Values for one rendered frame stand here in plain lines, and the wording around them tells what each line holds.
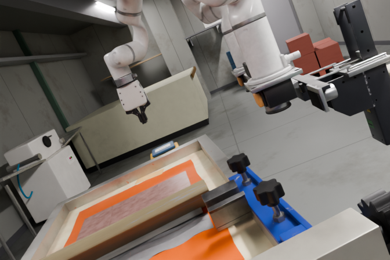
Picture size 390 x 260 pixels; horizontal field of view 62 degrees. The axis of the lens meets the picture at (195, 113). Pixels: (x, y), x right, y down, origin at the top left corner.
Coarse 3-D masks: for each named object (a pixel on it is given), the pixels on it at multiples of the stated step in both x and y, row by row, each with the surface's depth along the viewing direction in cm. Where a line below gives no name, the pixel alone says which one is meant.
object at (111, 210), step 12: (132, 192) 104; (96, 204) 107; (108, 204) 103; (120, 204) 98; (132, 204) 94; (84, 216) 101; (96, 216) 97; (108, 216) 93; (120, 216) 89; (84, 228) 92; (96, 228) 88; (72, 240) 88
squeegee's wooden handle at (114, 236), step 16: (176, 192) 67; (192, 192) 66; (144, 208) 66; (160, 208) 66; (176, 208) 66; (192, 208) 70; (112, 224) 66; (128, 224) 65; (144, 224) 65; (160, 224) 69; (80, 240) 65; (96, 240) 64; (112, 240) 65; (128, 240) 68; (48, 256) 64; (64, 256) 64; (80, 256) 64; (96, 256) 67
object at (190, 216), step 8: (200, 208) 71; (184, 216) 70; (192, 216) 70; (168, 224) 70; (176, 224) 70; (152, 232) 70; (160, 232) 69; (136, 240) 69; (144, 240) 69; (120, 248) 69; (128, 248) 69; (104, 256) 69; (112, 256) 68
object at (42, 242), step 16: (192, 144) 116; (208, 144) 106; (160, 160) 115; (176, 160) 116; (224, 160) 86; (128, 176) 114; (224, 176) 80; (96, 192) 113; (64, 208) 109; (48, 224) 97; (48, 240) 90; (272, 240) 50; (32, 256) 80
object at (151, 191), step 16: (160, 176) 107; (176, 176) 100; (192, 176) 95; (144, 192) 99; (160, 192) 94; (192, 240) 63; (208, 240) 61; (224, 240) 59; (160, 256) 62; (176, 256) 60; (192, 256) 58; (208, 256) 56; (224, 256) 54; (240, 256) 53
